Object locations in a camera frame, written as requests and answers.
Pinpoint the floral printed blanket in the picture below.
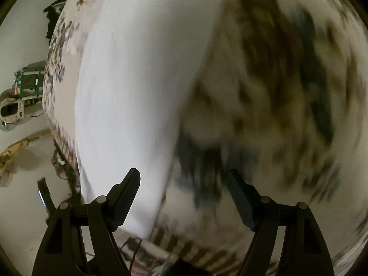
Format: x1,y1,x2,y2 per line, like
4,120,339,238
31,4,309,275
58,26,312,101
43,0,368,276

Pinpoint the dark cloth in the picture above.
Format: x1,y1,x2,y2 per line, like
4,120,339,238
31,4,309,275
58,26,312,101
43,0,68,40

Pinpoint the white cloth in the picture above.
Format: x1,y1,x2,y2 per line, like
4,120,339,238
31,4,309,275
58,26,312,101
74,0,231,240

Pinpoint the thin dark cable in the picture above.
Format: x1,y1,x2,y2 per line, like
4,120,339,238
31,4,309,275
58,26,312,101
117,236,163,274

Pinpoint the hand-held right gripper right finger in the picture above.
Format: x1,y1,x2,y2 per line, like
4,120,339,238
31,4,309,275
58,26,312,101
227,169,336,276

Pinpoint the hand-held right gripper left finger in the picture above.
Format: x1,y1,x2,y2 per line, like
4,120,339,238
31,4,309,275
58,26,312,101
32,168,141,276

